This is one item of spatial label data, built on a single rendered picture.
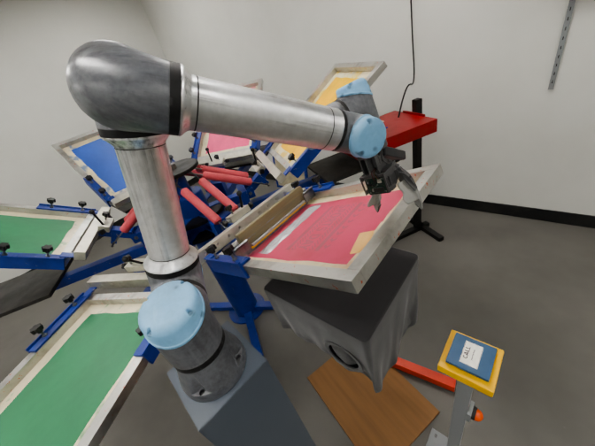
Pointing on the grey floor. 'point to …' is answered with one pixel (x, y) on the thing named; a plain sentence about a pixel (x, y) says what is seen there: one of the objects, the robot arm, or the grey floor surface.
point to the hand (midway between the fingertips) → (398, 208)
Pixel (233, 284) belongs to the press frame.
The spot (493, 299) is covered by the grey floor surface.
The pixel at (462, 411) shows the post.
